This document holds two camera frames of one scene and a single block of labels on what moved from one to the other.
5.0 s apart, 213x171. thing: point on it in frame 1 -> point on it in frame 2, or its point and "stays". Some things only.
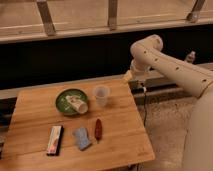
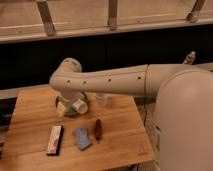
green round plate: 65,106 stays
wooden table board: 94,126 stays
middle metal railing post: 112,15 stays
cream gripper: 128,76 -> 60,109
